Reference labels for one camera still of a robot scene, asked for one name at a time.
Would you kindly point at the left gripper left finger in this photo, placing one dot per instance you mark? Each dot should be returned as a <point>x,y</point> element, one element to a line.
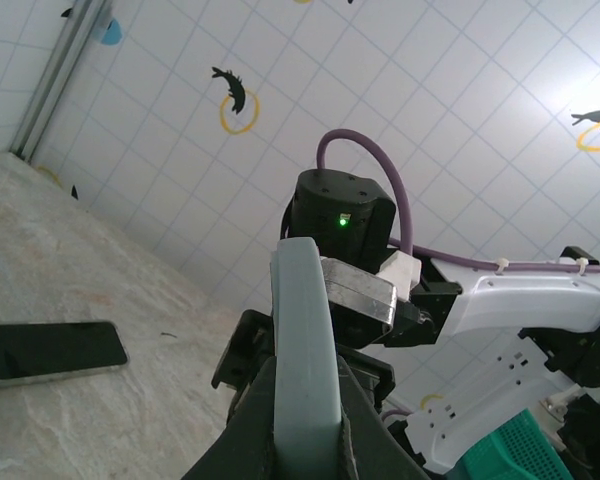
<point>250,430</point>

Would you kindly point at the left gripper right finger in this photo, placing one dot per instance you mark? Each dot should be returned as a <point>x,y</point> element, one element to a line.
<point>365,440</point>

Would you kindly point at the blue-grey phone case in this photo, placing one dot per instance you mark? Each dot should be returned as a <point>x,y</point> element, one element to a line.
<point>300,350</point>

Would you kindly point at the black smartphone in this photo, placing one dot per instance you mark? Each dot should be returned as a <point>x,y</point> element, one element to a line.
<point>55,350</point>

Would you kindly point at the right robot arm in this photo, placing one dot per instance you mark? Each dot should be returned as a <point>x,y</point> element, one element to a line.
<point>530,300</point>

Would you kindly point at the teal mesh basket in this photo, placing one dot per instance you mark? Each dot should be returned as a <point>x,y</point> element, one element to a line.
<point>520,450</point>

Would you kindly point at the blue patch sticker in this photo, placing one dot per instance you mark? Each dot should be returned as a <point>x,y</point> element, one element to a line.
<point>112,32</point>

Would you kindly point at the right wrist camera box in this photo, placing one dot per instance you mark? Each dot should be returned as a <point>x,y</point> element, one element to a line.
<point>360,295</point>

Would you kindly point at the aluminium corner post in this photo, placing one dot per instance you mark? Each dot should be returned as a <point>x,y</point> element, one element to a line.
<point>55,85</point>

